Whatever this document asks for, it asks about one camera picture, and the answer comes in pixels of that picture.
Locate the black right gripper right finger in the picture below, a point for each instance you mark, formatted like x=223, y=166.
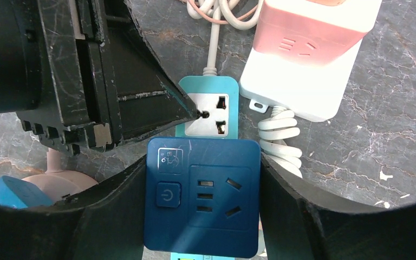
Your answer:
x=303, y=221

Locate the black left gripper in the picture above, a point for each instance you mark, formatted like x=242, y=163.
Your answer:
x=81, y=74

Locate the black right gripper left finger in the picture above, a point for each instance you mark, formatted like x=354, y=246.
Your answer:
x=105, y=221

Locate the round pink socket hub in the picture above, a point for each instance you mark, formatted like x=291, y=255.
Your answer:
x=58, y=183

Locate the teal power strip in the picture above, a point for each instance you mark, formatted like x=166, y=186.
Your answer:
x=211, y=107

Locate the dark blue cube socket adapter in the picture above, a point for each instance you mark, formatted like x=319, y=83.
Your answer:
x=164, y=217

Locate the light blue plug adapter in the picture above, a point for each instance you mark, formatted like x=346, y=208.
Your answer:
x=19, y=194

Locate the pink cube socket adapter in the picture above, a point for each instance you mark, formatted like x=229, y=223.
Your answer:
x=310, y=32

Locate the white long power strip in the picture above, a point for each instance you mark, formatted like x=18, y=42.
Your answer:
x=312, y=93

